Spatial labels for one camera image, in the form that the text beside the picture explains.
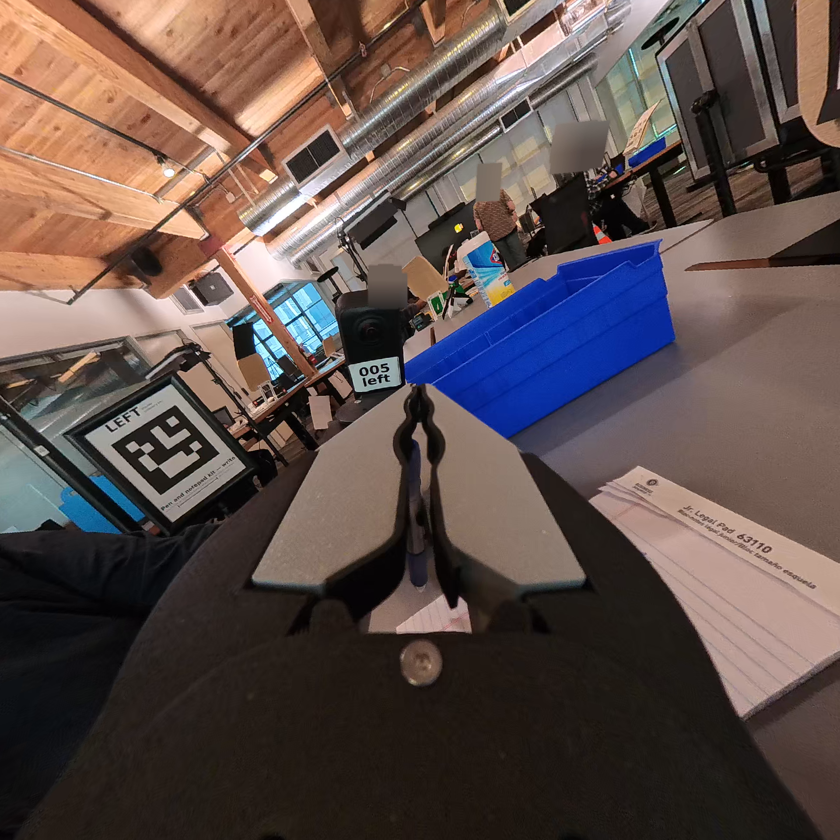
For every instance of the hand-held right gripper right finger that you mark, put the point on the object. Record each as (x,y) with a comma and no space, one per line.
(505,525)

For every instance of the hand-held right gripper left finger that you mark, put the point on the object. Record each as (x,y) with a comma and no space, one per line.
(328,518)

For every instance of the blue ballpoint pen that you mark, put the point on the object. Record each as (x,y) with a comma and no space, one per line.
(415,525)

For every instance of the white lined notepad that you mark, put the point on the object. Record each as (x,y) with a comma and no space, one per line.
(722,590)

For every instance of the person's left forearm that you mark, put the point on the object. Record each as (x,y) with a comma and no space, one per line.
(98,564)

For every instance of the green white small sign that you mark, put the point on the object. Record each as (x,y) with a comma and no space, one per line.
(438,306)

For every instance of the tan cardboard sheet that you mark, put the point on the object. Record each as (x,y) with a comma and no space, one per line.
(423,275)

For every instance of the hanging white paper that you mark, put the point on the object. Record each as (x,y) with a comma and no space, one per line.
(319,412)

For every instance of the wooden work desk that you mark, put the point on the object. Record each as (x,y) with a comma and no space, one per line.
(289,400)

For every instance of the black studio light panel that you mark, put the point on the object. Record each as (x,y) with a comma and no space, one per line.
(375,223)

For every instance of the black tan softbox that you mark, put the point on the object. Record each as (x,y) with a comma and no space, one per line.
(250,358)

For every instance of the large black screen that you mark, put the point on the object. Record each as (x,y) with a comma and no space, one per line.
(443,239)

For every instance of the wipes canister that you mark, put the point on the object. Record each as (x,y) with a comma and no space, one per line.
(489,275)

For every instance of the black box speaker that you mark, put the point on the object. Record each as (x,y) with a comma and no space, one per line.
(211,289)

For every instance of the framed marker sign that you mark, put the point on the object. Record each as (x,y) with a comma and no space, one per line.
(164,453)

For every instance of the white air vent grille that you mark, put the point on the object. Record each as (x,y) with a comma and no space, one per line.
(315,157)

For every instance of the black tripod stand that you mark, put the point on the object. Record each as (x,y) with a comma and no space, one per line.
(177,361)

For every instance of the blue plastic bin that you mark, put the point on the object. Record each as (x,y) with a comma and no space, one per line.
(558,341)

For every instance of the round black speaker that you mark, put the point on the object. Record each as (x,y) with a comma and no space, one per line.
(145,264)

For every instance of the blue panel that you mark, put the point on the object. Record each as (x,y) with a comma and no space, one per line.
(98,508)

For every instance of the black office chair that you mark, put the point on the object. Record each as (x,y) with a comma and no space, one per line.
(564,216)

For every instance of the track spotlight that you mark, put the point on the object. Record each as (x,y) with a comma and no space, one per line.
(168,169)

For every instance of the orange traffic cone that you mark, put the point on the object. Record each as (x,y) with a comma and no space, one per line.
(602,235)

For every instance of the wooden background desk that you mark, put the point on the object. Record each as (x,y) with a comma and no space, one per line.
(656,170)

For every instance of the person's dark clothed body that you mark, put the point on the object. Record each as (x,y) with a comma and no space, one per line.
(39,689)

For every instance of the blue storage tray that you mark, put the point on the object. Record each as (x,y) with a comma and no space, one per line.
(653,152)

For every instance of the angled paper sign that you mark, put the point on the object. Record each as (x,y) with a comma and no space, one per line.
(642,128)

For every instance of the flat stand base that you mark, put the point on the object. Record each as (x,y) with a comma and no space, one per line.
(814,248)

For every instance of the silver framed black panel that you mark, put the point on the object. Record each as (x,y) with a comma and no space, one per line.
(787,59)
(715,92)

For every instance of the wooden board with black marker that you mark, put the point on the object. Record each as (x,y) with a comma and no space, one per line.
(820,65)

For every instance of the silver spiral air duct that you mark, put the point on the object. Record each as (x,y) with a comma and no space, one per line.
(394,111)
(420,164)

